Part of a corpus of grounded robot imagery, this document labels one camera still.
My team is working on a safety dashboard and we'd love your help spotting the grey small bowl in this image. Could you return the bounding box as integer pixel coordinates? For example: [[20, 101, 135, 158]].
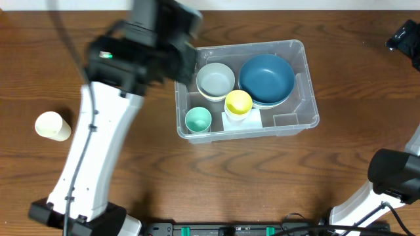
[[196, 63, 236, 96]]

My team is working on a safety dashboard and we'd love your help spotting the green plastic cup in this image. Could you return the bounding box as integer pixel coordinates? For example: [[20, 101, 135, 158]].
[[185, 107, 213, 134]]

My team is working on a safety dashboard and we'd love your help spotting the yellow plastic cup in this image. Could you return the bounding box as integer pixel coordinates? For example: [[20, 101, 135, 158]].
[[225, 90, 253, 115]]

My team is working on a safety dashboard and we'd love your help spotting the clear plastic storage bin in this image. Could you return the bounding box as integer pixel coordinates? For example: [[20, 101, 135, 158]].
[[175, 39, 320, 144]]

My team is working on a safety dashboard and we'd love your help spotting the beige large bowl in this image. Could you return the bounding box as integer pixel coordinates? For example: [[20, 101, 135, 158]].
[[253, 99, 287, 109]]

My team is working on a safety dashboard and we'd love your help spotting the white plastic cup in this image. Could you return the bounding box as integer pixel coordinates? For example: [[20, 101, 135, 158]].
[[35, 111, 72, 142]]

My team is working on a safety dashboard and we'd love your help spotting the yellow small bowl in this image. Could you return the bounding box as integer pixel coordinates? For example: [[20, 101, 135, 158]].
[[199, 91, 226, 102]]

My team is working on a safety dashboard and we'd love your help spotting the pink plastic cup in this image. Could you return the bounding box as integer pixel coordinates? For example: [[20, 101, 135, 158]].
[[224, 106, 251, 125]]

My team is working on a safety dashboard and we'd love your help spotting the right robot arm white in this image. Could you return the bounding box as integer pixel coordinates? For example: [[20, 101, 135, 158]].
[[327, 129, 419, 235]]

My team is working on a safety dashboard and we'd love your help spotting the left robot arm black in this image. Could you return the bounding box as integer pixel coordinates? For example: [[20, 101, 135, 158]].
[[28, 0, 203, 235]]

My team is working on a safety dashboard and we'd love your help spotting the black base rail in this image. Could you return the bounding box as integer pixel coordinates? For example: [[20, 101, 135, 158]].
[[140, 221, 391, 236]]

